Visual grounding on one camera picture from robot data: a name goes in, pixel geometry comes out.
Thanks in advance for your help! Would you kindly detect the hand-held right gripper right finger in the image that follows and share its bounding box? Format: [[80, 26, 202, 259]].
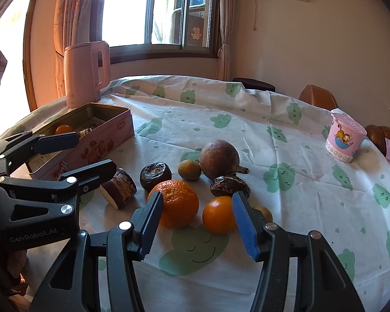
[[231, 191, 366, 312]]

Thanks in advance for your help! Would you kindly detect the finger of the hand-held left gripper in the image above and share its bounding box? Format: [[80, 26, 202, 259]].
[[0, 159, 118, 222], [0, 131, 80, 178]]

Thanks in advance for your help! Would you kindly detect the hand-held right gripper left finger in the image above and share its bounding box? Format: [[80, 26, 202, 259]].
[[29, 190, 165, 312]]

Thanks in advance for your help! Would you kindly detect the pink metal tin box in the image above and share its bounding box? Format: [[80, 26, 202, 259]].
[[25, 102, 135, 181]]

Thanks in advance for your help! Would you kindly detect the large wrinkled tangerine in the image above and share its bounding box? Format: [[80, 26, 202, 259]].
[[147, 179, 199, 229]]

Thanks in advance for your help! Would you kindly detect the greenish yellow citrus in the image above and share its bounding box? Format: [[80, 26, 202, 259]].
[[177, 159, 202, 180]]

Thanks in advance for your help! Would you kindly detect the small yellow round fruit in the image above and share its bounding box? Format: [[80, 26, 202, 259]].
[[252, 205, 274, 224]]

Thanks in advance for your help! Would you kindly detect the pink electric kettle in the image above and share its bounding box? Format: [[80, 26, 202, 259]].
[[63, 41, 112, 109]]

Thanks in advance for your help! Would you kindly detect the large brown stemmed fruit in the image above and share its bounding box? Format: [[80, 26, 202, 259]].
[[199, 139, 249, 181]]

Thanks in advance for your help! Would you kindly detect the white cloud print tablecloth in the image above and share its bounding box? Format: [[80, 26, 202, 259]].
[[6, 75, 390, 312]]

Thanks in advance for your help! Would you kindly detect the pink cartoon print cup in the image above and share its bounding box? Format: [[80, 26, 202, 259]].
[[325, 112, 368, 163]]

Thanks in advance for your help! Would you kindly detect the pink floral curtain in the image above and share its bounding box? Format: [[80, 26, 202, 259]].
[[54, 0, 109, 56]]

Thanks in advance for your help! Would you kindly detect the dark stool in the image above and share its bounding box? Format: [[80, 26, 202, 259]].
[[231, 77, 276, 92]]

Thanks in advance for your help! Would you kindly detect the beige tied curtain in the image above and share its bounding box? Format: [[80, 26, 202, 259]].
[[214, 0, 238, 81]]

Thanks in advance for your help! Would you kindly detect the sliding glass window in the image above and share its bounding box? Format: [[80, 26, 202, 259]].
[[91, 0, 222, 66]]

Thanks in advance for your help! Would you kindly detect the brown wooden door frame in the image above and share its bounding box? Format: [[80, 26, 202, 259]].
[[22, 0, 44, 111]]

